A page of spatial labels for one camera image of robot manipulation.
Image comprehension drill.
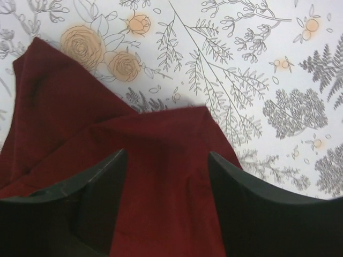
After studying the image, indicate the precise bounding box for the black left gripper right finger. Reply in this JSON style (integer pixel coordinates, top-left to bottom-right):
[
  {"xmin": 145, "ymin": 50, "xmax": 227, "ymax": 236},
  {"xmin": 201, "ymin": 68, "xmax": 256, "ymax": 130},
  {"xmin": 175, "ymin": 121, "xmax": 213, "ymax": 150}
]
[{"xmin": 208, "ymin": 152, "xmax": 342, "ymax": 256}]

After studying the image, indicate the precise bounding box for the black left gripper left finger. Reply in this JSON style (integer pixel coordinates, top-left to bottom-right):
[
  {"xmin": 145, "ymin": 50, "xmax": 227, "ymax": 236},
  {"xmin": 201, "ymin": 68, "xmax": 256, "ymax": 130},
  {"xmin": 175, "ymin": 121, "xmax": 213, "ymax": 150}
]
[{"xmin": 1, "ymin": 150, "xmax": 127, "ymax": 256}]

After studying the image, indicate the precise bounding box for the dark red t shirt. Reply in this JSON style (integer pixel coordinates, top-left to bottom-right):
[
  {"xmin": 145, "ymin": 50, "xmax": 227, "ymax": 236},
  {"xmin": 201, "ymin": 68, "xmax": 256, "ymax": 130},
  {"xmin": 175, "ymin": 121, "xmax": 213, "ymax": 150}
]
[{"xmin": 1, "ymin": 38, "xmax": 239, "ymax": 256}]

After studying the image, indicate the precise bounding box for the floral table mat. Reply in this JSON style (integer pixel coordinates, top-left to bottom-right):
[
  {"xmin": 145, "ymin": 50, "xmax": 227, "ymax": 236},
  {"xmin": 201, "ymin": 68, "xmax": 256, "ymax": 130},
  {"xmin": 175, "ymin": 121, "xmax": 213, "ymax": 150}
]
[{"xmin": 1, "ymin": 1, "xmax": 342, "ymax": 199}]

